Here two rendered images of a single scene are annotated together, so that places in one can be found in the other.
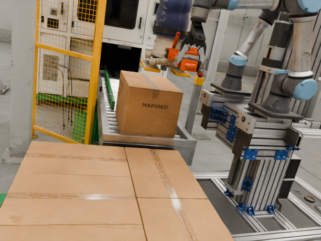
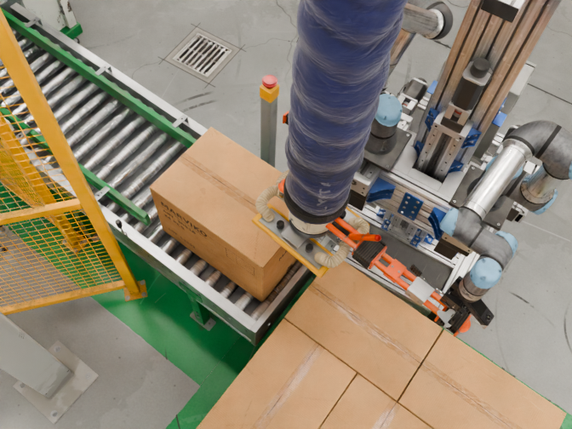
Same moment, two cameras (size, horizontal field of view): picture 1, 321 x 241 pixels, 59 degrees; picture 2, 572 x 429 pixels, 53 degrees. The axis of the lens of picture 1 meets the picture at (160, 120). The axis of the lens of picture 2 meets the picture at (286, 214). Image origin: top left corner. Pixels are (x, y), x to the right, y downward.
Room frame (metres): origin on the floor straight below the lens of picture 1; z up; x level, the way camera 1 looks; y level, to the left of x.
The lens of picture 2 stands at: (1.22, 0.78, 3.02)
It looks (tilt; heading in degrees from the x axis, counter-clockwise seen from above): 61 degrees down; 319
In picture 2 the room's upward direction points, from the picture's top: 5 degrees clockwise
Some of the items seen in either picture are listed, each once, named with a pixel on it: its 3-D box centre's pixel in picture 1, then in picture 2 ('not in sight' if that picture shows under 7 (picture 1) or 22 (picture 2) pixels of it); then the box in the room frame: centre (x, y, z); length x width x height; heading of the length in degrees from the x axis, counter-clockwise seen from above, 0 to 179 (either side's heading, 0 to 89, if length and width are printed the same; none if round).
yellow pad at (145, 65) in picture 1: (150, 63); (294, 237); (1.90, 0.14, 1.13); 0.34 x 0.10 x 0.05; 12
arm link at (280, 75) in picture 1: (284, 81); (502, 174); (1.62, -0.64, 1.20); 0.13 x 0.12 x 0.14; 15
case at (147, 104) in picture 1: (145, 104); (237, 214); (2.27, 0.15, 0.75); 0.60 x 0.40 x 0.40; 17
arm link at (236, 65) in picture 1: (236, 65); (384, 114); (2.10, -0.47, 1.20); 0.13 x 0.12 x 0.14; 171
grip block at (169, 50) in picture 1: (174, 54); (368, 250); (1.67, -0.01, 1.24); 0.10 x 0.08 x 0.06; 102
